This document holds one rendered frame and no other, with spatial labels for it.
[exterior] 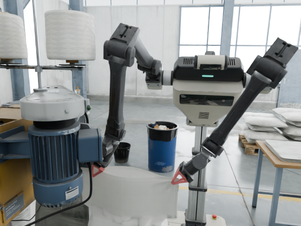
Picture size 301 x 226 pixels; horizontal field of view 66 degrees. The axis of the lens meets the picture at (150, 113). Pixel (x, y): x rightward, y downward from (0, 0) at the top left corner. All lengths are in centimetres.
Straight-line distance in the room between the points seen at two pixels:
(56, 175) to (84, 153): 10
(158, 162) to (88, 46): 271
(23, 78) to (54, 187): 629
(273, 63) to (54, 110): 68
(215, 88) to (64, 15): 85
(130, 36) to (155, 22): 833
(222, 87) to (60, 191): 96
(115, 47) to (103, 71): 876
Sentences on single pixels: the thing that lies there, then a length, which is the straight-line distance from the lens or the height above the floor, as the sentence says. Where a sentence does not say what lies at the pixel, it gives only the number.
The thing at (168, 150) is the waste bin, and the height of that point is 33.
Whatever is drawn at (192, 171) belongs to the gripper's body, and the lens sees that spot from 104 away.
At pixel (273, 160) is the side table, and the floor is 75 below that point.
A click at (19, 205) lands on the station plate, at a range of 93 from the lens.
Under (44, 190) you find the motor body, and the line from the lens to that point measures 79.
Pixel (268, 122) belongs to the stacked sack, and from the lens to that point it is 438.
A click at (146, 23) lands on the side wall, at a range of 923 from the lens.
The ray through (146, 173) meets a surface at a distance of 115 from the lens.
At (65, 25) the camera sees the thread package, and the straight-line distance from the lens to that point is 82.
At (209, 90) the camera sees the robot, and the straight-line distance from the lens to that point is 131.
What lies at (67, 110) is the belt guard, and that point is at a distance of 69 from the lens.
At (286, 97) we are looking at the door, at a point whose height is 42.
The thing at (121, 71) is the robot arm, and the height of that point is 149.
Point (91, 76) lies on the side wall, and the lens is 980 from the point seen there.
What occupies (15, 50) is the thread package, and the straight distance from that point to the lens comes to 97.
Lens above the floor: 152
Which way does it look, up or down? 12 degrees down
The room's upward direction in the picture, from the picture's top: 1 degrees clockwise
